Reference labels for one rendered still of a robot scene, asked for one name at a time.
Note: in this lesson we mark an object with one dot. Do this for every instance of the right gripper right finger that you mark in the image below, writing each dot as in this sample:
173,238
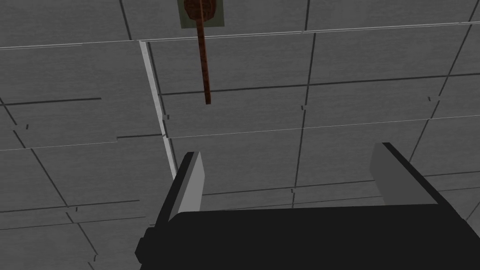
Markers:
403,178

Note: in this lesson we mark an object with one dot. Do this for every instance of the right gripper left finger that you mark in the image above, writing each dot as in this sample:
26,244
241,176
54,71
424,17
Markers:
189,185

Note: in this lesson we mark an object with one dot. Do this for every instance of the brown wooden spoon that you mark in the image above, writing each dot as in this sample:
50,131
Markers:
203,45

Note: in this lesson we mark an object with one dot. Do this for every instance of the olive green square plate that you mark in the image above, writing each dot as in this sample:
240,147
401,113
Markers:
219,17

